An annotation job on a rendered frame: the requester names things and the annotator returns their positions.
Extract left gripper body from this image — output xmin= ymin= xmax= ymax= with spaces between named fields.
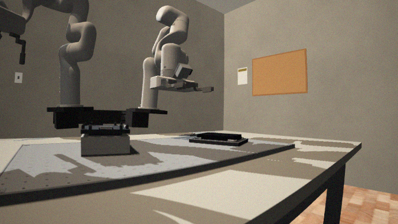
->
xmin=150 ymin=76 xmax=195 ymax=92

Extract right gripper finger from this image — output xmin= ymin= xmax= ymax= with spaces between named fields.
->
xmin=9 ymin=32 xmax=26 ymax=65

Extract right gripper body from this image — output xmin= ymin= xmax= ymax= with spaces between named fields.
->
xmin=0 ymin=5 xmax=26 ymax=35

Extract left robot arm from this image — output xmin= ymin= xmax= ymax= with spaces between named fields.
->
xmin=139 ymin=6 xmax=193 ymax=110

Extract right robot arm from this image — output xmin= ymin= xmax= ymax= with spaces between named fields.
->
xmin=22 ymin=0 xmax=97 ymax=107

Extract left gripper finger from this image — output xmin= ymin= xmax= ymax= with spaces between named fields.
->
xmin=166 ymin=79 xmax=186 ymax=90
xmin=183 ymin=81 xmax=214 ymax=93

